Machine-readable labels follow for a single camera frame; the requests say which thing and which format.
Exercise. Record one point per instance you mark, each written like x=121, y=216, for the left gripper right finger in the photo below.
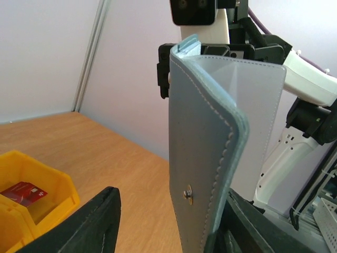
x=245, y=229

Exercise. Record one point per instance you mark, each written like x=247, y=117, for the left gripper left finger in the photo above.
x=92, y=228

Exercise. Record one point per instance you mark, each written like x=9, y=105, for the blue leather card holder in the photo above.
x=221, y=114

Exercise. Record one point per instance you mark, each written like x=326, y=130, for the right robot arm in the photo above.
x=306, y=115

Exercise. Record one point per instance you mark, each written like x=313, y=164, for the red card in bin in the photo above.
x=24, y=193

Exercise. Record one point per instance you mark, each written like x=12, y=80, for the yellow bin middle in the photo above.
x=15, y=233

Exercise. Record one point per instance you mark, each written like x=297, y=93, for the yellow bin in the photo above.
x=49, y=211
x=15, y=233

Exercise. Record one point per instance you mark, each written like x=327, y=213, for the yellow bin right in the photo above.
x=49, y=211

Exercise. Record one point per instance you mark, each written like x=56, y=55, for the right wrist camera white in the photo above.
x=206, y=19

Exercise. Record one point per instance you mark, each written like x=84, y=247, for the slotted cable duct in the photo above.
x=325, y=217

